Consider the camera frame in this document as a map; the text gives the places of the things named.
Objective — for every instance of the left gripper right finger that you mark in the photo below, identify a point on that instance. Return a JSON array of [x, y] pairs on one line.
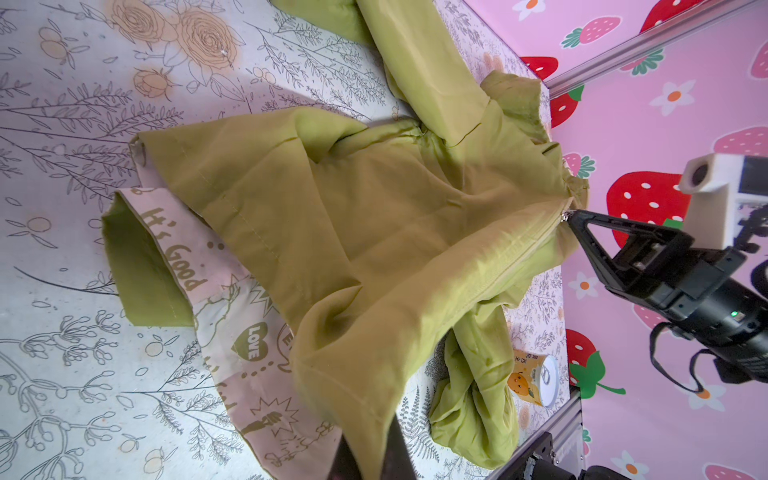
[[397, 463]]

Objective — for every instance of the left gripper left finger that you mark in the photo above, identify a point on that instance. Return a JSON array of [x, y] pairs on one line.
[[344, 466]]

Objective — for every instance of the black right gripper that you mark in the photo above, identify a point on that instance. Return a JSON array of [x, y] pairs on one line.
[[654, 266]]

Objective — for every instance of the green zip-up jacket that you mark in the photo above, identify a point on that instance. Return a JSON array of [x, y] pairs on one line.
[[321, 261]]

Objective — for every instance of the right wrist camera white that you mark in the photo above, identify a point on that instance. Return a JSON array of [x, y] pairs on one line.
[[718, 185]]

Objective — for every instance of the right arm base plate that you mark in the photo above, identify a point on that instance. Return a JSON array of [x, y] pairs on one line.
[[534, 461]]

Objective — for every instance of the aluminium front rail frame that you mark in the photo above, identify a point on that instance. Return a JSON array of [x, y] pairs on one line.
[[554, 451]]

